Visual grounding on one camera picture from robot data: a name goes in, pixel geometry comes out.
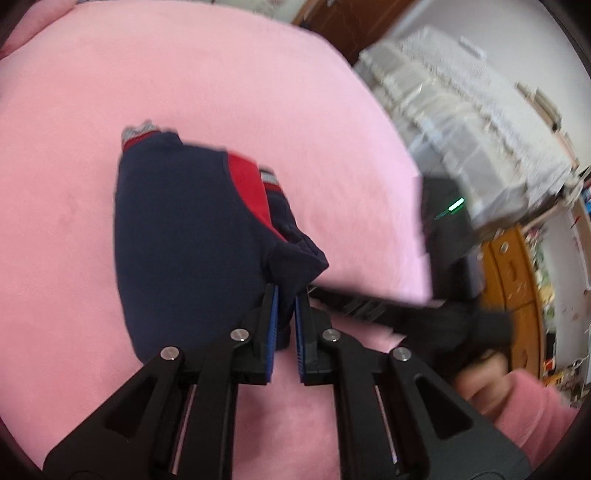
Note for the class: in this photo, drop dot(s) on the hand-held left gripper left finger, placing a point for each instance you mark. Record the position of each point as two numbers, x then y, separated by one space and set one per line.
272 332

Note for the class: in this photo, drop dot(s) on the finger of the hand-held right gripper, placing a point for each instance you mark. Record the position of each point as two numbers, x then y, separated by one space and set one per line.
355 307

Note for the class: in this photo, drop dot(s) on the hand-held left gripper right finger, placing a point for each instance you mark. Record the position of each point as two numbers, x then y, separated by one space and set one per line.
302 337

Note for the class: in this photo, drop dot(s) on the navy and red varsity jacket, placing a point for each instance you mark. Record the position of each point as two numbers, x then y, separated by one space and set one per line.
194 249

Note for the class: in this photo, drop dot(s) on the person's right forearm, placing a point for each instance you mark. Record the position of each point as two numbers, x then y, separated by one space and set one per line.
531 415

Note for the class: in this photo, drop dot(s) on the person's right hand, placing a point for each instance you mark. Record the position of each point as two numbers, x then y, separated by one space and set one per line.
482 383

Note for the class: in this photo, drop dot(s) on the wooden drawer cabinet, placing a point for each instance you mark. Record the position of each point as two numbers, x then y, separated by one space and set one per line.
512 277

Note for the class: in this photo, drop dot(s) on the furniture under white lace cover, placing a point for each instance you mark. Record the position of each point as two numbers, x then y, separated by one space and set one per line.
471 120

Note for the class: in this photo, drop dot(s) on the dark brown wooden door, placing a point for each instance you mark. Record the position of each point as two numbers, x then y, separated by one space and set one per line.
351 23

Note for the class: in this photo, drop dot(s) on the pink plush bed blanket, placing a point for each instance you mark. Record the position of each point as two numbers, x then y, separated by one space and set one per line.
83 138

